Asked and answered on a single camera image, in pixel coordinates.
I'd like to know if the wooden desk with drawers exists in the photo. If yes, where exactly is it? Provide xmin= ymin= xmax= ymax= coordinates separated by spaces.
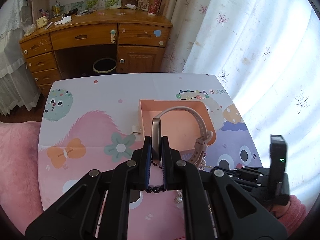
xmin=20 ymin=9 xmax=172 ymax=95

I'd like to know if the pink plastic jewelry tray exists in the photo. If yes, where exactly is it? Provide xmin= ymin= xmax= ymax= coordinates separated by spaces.
xmin=139 ymin=100 xmax=216 ymax=154

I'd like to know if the yellow mug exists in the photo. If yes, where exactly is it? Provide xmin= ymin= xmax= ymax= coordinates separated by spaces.
xmin=36 ymin=16 xmax=48 ymax=29

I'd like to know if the round waste bin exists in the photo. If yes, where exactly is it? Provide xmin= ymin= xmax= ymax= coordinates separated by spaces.
xmin=92 ymin=57 xmax=117 ymax=75

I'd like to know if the cartoon printed table mat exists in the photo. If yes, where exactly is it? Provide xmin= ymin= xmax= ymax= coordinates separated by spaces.
xmin=38 ymin=73 xmax=261 ymax=209

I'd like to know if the white lace bed cover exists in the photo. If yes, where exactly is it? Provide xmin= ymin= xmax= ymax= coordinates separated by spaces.
xmin=1 ymin=0 xmax=40 ymax=116

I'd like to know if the red white paper cup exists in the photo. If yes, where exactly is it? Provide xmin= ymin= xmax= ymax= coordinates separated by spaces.
xmin=148 ymin=0 xmax=161 ymax=16

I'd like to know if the pink strap smart watch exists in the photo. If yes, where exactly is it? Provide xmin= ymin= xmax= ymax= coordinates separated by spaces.
xmin=142 ymin=100 xmax=216 ymax=167

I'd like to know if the pearl round brooch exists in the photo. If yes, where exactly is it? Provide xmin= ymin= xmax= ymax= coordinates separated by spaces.
xmin=175 ymin=190 xmax=183 ymax=203

